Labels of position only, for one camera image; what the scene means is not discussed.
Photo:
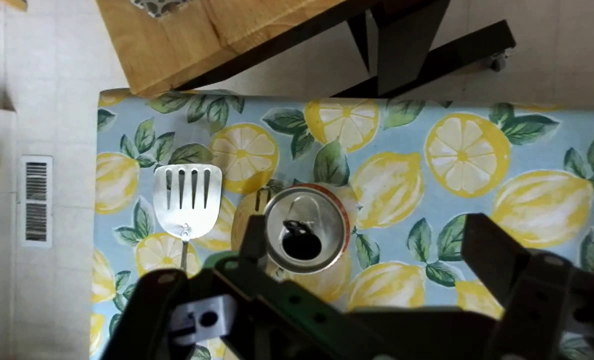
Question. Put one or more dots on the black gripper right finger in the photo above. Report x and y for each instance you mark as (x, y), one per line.
(492, 251)

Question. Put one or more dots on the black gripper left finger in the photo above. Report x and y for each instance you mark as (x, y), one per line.
(256, 241)

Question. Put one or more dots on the slotted metal spatula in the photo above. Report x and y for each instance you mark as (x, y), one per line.
(188, 201)

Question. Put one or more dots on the lemon print blue tablecloth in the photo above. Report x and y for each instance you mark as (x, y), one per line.
(443, 173)

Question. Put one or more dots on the wooden robot table top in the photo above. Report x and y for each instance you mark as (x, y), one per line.
(177, 41)

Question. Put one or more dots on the white floor vent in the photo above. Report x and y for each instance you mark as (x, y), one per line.
(36, 201)

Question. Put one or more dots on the black wheeled table base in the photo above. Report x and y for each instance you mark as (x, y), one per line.
(402, 41)

